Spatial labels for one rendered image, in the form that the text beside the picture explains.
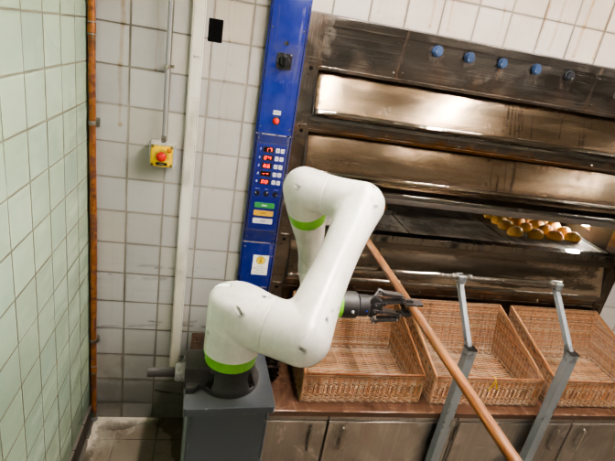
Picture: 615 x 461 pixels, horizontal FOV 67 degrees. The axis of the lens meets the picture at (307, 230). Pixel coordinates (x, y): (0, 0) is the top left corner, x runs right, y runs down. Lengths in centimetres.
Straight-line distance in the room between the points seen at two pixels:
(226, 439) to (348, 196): 66
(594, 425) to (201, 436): 207
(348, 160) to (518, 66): 86
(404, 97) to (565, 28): 75
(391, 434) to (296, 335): 136
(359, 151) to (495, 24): 78
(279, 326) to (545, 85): 185
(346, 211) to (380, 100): 104
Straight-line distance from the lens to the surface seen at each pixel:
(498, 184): 247
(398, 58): 217
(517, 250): 269
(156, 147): 203
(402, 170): 224
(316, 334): 100
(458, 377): 143
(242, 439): 123
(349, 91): 211
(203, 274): 230
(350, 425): 220
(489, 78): 235
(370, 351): 249
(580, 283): 303
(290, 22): 201
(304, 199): 125
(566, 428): 273
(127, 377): 268
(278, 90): 202
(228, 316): 104
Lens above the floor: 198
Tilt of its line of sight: 21 degrees down
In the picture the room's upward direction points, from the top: 10 degrees clockwise
